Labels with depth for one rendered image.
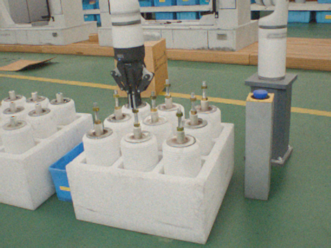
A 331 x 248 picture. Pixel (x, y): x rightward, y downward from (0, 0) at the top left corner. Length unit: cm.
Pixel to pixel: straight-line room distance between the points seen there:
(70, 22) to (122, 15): 329
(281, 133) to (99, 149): 63
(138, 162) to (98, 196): 16
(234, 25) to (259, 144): 198
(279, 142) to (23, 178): 85
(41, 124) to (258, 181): 71
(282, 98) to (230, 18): 178
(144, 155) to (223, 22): 216
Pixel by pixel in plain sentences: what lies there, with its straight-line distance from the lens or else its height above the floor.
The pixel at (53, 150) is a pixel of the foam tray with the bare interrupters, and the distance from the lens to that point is 122.
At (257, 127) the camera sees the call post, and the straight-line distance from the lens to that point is 101.
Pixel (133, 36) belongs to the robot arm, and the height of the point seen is 52.
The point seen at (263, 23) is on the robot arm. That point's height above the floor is 49.
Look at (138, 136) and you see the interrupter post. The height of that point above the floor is 26.
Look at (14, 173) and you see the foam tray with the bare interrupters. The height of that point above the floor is 13.
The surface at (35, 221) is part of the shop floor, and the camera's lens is 114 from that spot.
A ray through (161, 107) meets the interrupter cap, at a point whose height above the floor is 25.
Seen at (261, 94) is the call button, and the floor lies 33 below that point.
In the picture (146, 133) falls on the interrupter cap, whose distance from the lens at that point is 95.
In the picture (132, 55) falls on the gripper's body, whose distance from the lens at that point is 84.
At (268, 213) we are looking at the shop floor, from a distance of 107.
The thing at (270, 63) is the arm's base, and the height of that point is 36.
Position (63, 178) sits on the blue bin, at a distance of 114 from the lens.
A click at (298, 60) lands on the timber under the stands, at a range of 268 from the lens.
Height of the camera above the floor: 63
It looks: 21 degrees down
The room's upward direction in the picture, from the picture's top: 4 degrees counter-clockwise
